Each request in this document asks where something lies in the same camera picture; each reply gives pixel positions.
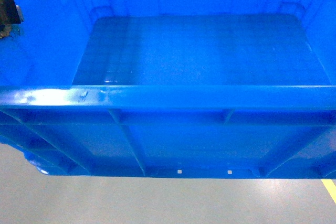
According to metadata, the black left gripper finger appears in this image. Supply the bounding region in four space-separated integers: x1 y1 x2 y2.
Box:
1 0 24 38

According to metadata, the blue plastic crate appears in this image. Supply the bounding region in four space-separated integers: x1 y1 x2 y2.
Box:
1 0 335 179

